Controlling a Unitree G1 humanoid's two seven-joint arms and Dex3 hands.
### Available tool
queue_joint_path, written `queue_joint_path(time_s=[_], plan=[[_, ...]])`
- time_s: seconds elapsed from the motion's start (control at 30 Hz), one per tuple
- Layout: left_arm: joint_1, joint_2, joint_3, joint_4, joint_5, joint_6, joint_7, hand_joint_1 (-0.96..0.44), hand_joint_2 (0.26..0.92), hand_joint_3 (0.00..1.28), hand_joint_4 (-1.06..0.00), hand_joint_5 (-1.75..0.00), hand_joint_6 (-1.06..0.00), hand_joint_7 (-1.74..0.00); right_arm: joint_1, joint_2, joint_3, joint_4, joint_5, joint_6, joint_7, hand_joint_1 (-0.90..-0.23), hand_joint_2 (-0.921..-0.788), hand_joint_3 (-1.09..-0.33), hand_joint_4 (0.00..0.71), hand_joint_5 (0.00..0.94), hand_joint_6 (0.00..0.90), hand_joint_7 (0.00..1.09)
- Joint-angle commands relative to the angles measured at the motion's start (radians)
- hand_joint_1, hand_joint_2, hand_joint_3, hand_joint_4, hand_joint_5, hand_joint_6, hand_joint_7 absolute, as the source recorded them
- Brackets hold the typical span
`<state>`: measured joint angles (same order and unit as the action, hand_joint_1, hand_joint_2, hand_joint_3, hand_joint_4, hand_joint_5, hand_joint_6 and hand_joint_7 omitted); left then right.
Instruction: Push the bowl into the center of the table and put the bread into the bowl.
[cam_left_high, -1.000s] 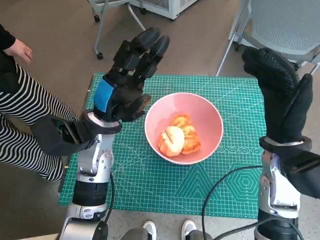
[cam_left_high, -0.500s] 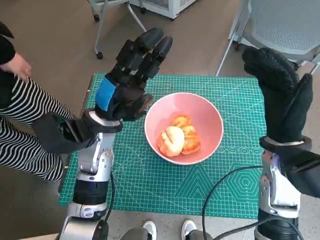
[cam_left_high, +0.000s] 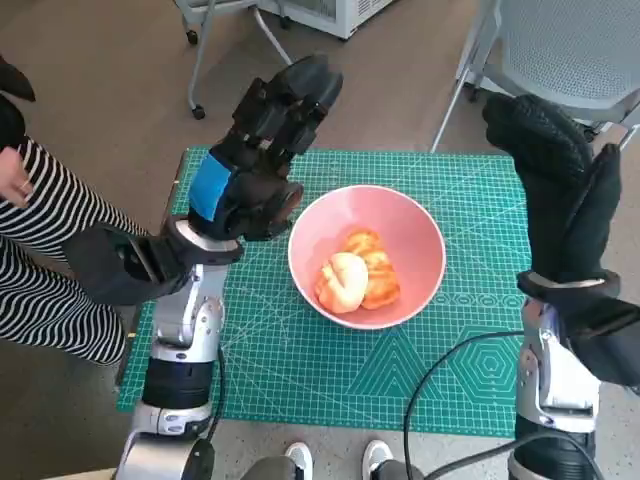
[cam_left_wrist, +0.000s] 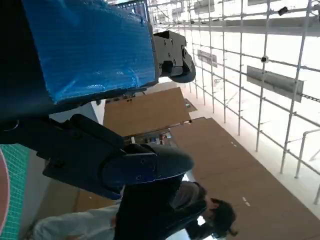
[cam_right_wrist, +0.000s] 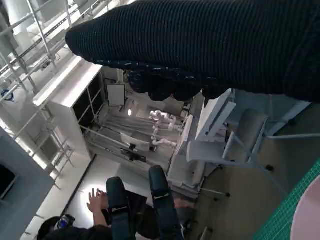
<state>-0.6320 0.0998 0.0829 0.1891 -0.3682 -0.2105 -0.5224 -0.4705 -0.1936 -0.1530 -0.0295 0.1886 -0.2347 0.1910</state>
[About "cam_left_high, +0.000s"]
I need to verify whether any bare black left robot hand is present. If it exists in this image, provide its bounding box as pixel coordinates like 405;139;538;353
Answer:
186;53;346;243

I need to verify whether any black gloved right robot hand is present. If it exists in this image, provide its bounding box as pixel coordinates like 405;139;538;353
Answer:
481;92;623;287

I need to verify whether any pale round toy bun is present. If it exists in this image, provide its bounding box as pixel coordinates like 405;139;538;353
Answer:
315;250;370;316

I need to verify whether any pink bowl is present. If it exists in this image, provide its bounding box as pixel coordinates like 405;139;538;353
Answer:
287;184;448;331

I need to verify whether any orange striped toy bread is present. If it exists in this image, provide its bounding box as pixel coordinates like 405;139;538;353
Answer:
344;227;403;310

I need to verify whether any grey chair with castors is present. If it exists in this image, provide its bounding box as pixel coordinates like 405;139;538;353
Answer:
172;0;295;121

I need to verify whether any grey mesh chair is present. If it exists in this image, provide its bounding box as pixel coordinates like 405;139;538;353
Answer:
429;0;640;155

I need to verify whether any white cabinet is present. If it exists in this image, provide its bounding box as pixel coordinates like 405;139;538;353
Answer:
259;0;389;41

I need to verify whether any green cutting mat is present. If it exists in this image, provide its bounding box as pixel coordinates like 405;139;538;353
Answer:
115;145;532;440

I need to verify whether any person's hand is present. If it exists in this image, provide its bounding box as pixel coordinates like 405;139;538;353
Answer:
0;145;36;208

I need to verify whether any white shoe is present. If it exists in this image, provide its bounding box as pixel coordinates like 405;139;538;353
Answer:
283;441;315;480
360;439;394;480

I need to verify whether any grey leg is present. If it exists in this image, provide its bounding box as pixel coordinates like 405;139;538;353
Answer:
244;454;303;480
373;459;427;480

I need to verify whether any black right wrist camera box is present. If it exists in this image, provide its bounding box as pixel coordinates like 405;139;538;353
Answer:
561;293;640;390

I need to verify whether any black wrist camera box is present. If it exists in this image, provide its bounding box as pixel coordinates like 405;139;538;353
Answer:
561;293;640;390
61;224;195;308

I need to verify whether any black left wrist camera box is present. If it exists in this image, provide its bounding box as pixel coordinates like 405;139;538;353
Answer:
61;224;195;308

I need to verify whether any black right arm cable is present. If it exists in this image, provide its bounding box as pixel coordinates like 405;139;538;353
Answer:
403;330;602;480

